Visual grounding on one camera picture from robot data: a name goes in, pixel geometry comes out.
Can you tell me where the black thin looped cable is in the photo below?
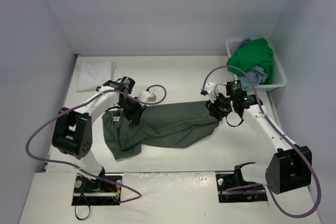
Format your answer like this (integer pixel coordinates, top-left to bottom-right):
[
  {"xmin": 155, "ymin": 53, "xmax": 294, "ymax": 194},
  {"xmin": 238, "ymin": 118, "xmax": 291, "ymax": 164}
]
[{"xmin": 75, "ymin": 192, "xmax": 92, "ymax": 221}]

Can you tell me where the grey green t shirt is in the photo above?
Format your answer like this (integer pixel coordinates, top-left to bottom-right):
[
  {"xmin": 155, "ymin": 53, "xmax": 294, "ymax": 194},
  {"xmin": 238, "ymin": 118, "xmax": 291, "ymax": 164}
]
[{"xmin": 102, "ymin": 101, "xmax": 219, "ymax": 160}]

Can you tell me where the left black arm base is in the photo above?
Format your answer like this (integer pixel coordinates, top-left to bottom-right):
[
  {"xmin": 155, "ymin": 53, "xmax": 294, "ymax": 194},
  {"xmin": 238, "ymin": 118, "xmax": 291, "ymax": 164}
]
[{"xmin": 71, "ymin": 173, "xmax": 121, "ymax": 206}]

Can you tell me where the purple cable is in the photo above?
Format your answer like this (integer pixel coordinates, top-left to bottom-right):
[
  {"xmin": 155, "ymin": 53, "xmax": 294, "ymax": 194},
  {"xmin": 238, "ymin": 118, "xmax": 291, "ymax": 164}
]
[
  {"xmin": 202, "ymin": 66, "xmax": 322, "ymax": 219},
  {"xmin": 25, "ymin": 84, "xmax": 167, "ymax": 204}
]

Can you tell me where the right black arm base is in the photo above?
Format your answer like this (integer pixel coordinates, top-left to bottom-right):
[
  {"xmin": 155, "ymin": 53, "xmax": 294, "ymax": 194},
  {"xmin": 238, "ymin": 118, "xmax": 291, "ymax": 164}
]
[{"xmin": 215, "ymin": 162, "xmax": 268, "ymax": 203}]

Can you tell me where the blue t shirt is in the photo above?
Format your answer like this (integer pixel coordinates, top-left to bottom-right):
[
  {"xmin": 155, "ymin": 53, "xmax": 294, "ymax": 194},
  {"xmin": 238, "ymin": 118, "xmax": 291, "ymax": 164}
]
[{"xmin": 238, "ymin": 39, "xmax": 268, "ymax": 91}]

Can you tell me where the white t shirt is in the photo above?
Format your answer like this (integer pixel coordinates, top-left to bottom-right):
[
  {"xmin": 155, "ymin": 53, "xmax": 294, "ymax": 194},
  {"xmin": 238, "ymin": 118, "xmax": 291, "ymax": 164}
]
[{"xmin": 77, "ymin": 61, "xmax": 116, "ymax": 92}]

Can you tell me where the white laundry basket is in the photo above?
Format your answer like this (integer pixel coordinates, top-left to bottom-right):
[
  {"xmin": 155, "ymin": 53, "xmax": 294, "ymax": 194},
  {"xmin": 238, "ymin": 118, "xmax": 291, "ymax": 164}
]
[{"xmin": 226, "ymin": 39, "xmax": 286, "ymax": 91}]

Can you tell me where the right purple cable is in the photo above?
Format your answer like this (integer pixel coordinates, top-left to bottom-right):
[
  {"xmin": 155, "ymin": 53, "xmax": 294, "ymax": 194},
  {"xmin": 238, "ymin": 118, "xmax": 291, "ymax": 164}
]
[{"xmin": 202, "ymin": 66, "xmax": 322, "ymax": 219}]

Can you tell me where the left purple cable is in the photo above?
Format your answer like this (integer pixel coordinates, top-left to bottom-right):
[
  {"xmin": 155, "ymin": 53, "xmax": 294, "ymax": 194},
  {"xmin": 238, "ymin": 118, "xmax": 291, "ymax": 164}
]
[{"xmin": 25, "ymin": 84, "xmax": 167, "ymax": 204}]

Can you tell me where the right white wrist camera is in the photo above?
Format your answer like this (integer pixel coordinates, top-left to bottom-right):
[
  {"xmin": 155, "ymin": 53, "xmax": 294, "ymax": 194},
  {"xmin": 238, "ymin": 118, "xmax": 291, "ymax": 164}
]
[{"xmin": 201, "ymin": 82, "xmax": 216, "ymax": 103}]

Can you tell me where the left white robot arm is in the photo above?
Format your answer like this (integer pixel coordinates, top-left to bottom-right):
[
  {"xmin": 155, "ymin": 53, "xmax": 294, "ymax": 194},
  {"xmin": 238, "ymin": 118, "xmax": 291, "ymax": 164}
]
[{"xmin": 52, "ymin": 77, "xmax": 152, "ymax": 193}]

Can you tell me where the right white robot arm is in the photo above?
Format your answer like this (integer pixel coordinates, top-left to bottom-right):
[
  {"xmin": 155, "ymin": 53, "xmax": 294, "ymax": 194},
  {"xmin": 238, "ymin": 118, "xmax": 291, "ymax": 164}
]
[{"xmin": 201, "ymin": 80, "xmax": 312, "ymax": 194}]

